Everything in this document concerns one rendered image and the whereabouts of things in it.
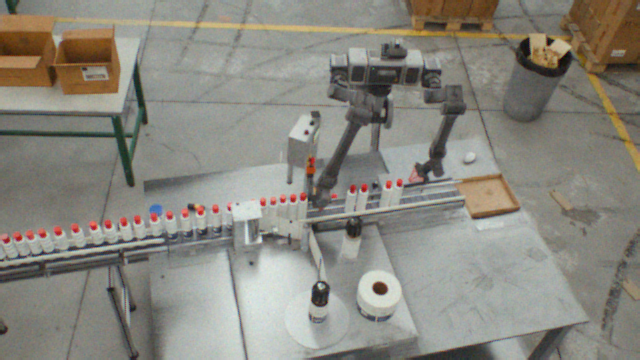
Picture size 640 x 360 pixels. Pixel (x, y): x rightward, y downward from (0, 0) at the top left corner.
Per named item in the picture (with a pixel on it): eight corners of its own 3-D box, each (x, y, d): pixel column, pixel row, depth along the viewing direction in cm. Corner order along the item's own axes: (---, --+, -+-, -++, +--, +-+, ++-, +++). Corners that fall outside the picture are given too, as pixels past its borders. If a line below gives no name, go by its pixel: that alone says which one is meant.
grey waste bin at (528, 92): (503, 125, 520) (527, 67, 475) (492, 92, 549) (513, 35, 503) (551, 126, 524) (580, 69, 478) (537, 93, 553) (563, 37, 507)
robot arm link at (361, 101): (379, 94, 275) (359, 87, 272) (370, 122, 277) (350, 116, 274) (346, 88, 317) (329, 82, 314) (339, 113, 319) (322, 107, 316)
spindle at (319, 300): (309, 328, 281) (314, 296, 260) (305, 311, 287) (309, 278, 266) (328, 324, 283) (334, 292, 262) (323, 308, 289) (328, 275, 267)
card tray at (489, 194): (471, 217, 341) (473, 213, 338) (453, 183, 357) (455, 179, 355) (519, 210, 347) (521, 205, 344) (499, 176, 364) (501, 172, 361)
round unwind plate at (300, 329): (291, 355, 273) (292, 354, 272) (278, 297, 292) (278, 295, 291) (356, 342, 279) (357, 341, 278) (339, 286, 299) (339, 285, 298)
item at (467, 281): (160, 410, 259) (159, 408, 258) (143, 183, 343) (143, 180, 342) (588, 322, 303) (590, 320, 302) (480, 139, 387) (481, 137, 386)
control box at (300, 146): (286, 163, 296) (288, 135, 282) (299, 141, 307) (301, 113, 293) (305, 170, 294) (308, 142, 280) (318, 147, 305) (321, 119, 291)
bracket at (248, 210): (234, 222, 289) (234, 220, 288) (230, 204, 296) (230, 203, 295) (262, 218, 291) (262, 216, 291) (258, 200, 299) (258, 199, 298)
